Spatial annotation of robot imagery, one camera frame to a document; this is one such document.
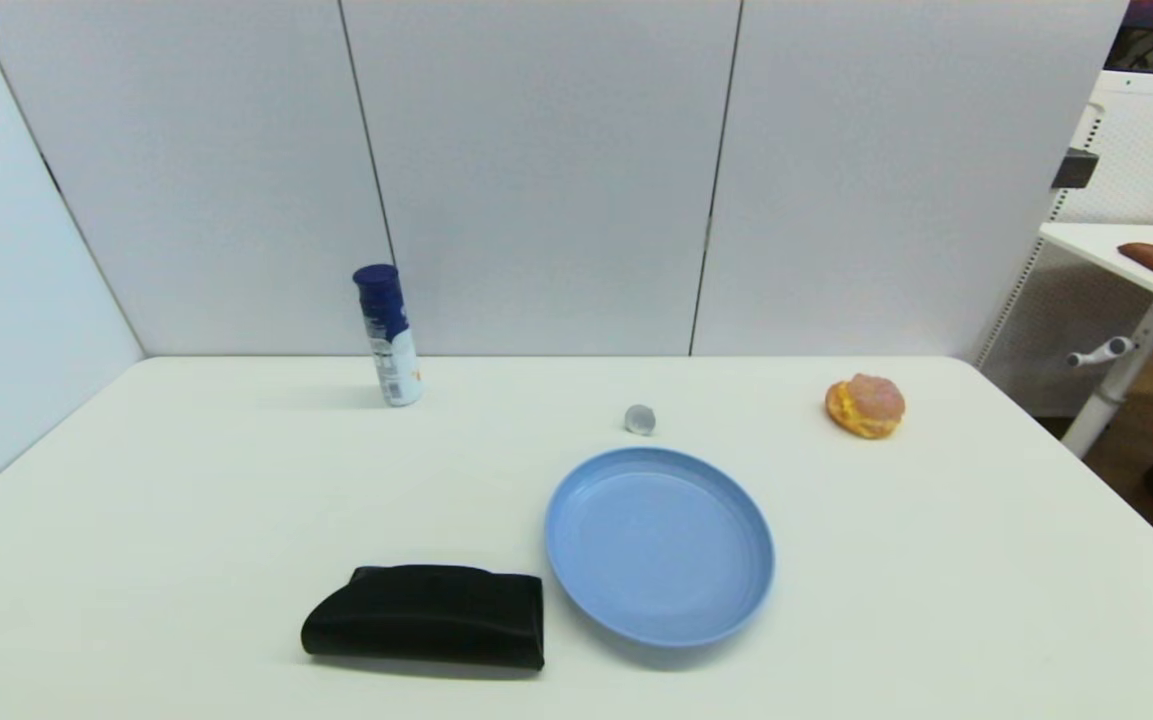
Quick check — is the blue and white spray can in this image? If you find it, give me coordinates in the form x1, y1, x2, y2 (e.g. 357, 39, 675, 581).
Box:
352, 264, 424, 408

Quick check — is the blue round plate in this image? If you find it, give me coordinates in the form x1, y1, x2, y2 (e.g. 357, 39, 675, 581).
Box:
544, 446, 776, 649

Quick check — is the pink and yellow pastry bun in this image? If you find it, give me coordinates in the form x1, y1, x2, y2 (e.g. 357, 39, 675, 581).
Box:
825, 374, 907, 440

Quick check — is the black folded cloth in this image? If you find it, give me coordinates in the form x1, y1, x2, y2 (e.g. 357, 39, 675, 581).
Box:
300, 565, 546, 672

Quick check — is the white side desk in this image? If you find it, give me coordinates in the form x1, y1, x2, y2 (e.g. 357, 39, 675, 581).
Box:
1039, 222, 1153, 459

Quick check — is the white pegboard panel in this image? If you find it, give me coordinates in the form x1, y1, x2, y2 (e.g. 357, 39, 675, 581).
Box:
976, 70, 1153, 417

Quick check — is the white desk crank handle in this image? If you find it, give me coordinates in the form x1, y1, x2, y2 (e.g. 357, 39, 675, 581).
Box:
1067, 337, 1135, 368

